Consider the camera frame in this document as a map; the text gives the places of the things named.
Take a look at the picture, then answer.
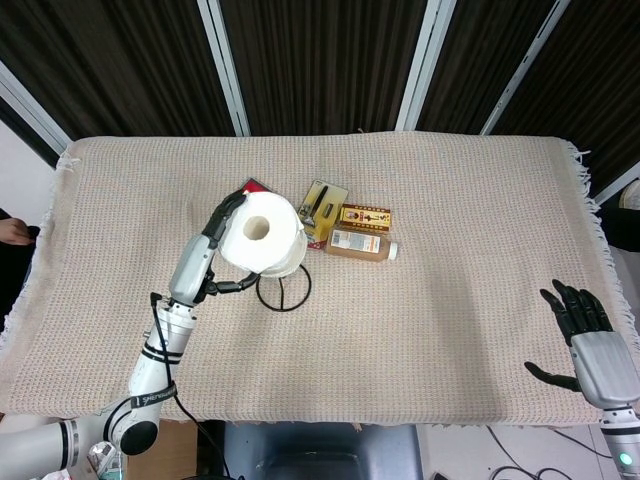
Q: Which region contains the white shoe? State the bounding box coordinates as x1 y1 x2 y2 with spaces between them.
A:
618 179 640 210

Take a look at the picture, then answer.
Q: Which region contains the beige woven tablecloth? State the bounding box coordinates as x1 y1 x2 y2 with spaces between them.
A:
0 130 640 431

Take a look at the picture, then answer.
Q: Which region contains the person's hand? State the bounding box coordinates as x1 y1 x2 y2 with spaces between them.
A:
0 218 32 246

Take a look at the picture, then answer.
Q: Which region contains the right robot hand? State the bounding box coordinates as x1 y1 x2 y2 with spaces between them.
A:
523 279 640 412

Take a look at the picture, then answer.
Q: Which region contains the white toilet paper roll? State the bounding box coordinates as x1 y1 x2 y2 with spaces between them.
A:
218 192 307 279

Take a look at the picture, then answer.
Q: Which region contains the red and gold medicine box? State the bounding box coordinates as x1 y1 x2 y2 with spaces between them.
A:
339 203 393 234

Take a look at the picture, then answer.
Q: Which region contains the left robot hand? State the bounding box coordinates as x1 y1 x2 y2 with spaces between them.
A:
167 191 257 307

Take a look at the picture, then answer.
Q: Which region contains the yellow razor blister pack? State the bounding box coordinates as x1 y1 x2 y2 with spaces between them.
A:
297 178 350 251

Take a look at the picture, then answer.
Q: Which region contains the black floor cable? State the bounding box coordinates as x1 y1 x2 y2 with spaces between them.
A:
434 424 614 480

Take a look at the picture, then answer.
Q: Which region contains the dark blue chair seat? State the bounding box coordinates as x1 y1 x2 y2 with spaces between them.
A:
222 422 425 480

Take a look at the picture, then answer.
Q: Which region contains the red ink pad case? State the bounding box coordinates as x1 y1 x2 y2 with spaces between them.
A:
240 177 276 196

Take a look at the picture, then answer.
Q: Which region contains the amber liquid plastic bottle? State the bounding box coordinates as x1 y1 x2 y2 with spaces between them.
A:
325 228 400 264

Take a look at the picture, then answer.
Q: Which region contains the brown cardboard box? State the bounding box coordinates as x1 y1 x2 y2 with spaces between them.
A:
124 419 201 480

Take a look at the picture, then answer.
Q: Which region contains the black wire paper roll holder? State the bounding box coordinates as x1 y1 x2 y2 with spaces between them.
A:
256 264 313 314

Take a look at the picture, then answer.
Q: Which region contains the teal and white packet pile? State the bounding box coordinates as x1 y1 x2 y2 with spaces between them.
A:
54 439 129 480

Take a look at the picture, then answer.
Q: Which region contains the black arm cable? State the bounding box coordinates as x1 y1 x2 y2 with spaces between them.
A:
148 292 231 480

